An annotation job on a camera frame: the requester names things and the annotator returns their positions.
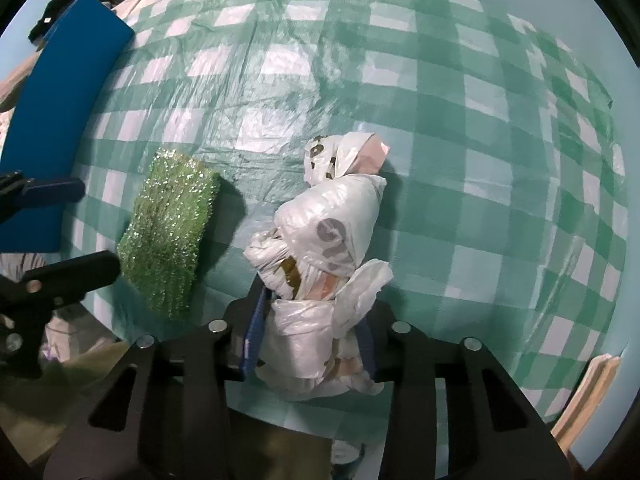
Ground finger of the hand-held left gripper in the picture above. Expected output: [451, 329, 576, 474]
[0, 171, 87, 225]
[0, 249, 122, 317]

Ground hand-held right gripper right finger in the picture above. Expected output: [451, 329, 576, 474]
[357, 302, 573, 480]

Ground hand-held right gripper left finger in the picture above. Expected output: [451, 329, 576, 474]
[37, 287, 268, 480]

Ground blue-rimmed cardboard box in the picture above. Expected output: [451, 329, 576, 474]
[0, 0, 137, 255]

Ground large white plastic bag bundle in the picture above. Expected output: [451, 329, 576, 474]
[243, 172, 396, 402]

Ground green sequin plush toy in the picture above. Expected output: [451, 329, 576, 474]
[117, 149, 222, 318]

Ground black clothes pile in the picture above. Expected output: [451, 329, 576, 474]
[26, 0, 83, 45]

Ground spotted white plastic bag bundle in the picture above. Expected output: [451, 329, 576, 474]
[303, 131, 391, 187]

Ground green checked tablecloth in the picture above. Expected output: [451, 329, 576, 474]
[60, 0, 630, 425]

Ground light wooden boards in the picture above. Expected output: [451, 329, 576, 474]
[550, 352, 628, 453]

